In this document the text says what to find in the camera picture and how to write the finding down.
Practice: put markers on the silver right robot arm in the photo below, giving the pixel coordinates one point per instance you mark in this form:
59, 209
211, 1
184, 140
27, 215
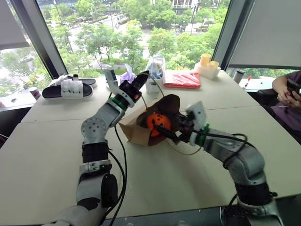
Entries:
244, 160

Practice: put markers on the grey roller blind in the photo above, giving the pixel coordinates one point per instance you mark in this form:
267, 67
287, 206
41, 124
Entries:
11, 26
268, 35

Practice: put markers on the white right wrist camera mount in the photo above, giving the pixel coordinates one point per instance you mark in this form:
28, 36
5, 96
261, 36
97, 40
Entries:
198, 115

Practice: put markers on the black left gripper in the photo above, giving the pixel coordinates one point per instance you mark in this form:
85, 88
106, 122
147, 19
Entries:
128, 90

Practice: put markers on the tall yellow cup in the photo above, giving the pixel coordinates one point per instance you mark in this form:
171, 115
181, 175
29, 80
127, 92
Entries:
205, 60

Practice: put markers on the purple plastic bag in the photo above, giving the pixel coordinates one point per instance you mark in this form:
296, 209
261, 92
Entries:
127, 76

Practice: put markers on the person's bare forearm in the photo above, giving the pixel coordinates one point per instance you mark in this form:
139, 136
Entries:
279, 83

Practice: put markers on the person in purple shirt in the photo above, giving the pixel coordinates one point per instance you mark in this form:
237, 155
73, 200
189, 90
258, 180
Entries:
289, 117

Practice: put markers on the black smartphone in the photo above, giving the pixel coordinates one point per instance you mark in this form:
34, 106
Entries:
292, 86

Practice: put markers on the red pen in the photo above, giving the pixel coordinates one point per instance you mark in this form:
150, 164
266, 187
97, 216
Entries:
248, 80

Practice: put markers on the dark window frame post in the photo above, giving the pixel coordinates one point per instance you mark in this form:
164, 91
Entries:
40, 35
229, 35

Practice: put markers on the grey thermos with black lid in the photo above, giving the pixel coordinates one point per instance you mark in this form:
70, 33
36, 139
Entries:
238, 77

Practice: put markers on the white plastic container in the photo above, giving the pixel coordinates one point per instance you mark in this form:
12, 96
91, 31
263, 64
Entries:
207, 71

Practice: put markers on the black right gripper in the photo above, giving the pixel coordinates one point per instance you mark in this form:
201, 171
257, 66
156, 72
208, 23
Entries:
184, 128

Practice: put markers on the short yellow cup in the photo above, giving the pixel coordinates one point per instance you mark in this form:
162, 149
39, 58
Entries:
213, 65

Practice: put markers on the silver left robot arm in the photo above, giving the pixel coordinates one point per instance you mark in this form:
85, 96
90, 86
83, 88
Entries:
94, 127

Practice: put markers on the person's hand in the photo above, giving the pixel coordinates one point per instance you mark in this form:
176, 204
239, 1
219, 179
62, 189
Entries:
285, 99

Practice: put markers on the red plastic package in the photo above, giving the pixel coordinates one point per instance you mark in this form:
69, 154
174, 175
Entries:
182, 80

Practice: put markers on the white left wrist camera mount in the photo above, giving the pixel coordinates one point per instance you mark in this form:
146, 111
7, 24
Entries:
115, 88

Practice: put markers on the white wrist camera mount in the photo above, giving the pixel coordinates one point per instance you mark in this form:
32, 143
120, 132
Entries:
115, 88
198, 115

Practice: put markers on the brown paper bag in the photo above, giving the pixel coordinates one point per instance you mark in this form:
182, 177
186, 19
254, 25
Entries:
134, 131

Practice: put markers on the black and white slipper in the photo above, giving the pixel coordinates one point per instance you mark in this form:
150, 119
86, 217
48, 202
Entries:
54, 92
90, 81

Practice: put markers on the clear plastic bag with items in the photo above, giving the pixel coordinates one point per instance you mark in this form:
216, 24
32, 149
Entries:
154, 82

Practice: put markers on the orange pumpkin plush toy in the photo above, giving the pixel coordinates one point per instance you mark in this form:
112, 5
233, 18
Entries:
156, 122

